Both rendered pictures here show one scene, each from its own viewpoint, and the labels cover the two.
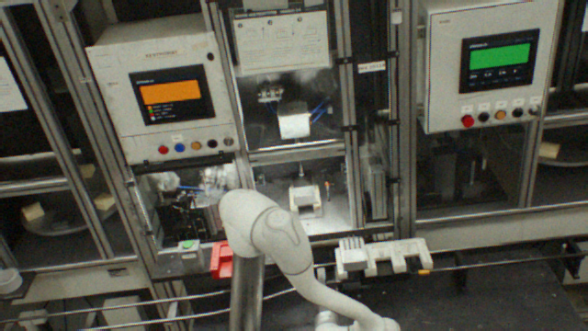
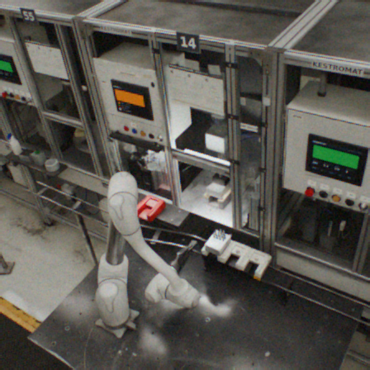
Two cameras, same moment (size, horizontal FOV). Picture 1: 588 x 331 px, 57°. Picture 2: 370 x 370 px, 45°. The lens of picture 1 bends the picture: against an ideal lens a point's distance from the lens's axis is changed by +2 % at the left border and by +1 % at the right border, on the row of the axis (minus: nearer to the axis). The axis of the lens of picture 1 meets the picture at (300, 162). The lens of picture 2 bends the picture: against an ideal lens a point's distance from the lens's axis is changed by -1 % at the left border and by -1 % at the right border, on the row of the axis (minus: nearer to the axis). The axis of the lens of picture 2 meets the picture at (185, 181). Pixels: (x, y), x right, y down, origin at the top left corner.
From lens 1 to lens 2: 111 cm
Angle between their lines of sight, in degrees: 29
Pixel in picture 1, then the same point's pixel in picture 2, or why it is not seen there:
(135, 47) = (115, 65)
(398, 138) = (264, 182)
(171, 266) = not seen: hidden behind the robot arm
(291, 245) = (116, 218)
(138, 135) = (115, 115)
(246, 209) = (113, 187)
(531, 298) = (322, 334)
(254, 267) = not seen: hidden behind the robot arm
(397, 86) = (265, 147)
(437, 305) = (258, 303)
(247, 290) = (112, 230)
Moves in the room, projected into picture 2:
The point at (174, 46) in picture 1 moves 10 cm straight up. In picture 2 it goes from (134, 72) to (130, 54)
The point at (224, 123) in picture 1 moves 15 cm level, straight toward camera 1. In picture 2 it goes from (158, 126) to (146, 142)
